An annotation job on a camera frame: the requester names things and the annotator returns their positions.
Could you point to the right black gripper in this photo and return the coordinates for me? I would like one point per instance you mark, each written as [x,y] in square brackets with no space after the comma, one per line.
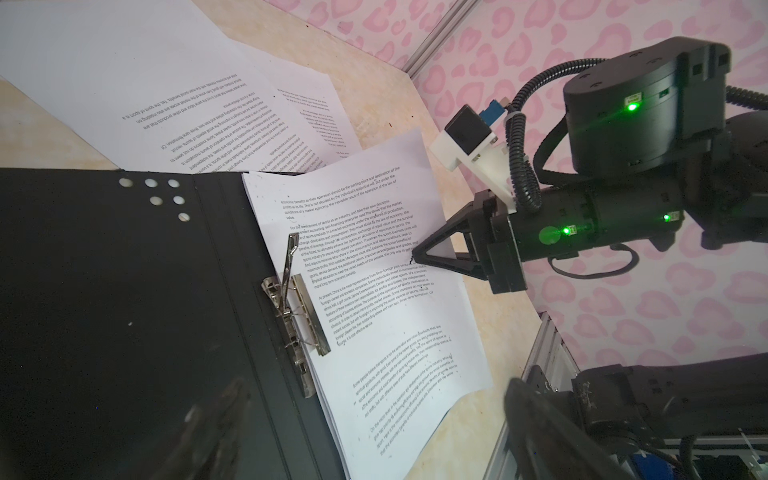
[478,242]

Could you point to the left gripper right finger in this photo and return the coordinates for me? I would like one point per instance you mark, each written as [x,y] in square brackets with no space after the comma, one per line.
[547,445]

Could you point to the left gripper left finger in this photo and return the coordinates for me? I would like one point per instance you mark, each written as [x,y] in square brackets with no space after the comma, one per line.
[210,441]

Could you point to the printed paper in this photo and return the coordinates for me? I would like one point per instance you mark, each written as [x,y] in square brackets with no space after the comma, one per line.
[404,344]
[154,86]

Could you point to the black file folder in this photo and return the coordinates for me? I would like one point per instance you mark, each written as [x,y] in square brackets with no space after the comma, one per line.
[126,299]

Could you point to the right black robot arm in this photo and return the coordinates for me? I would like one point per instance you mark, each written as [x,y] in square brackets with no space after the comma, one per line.
[599,153]

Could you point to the metal folder clip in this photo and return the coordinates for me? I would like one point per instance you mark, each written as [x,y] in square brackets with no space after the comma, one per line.
[301,327]

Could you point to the paper under back centre sheet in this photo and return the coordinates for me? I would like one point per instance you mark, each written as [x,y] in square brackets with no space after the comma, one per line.
[313,94]

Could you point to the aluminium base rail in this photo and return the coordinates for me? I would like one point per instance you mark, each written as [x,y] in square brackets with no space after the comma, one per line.
[699,421]

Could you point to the right corner aluminium post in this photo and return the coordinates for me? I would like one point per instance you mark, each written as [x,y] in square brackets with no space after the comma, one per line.
[450,22]

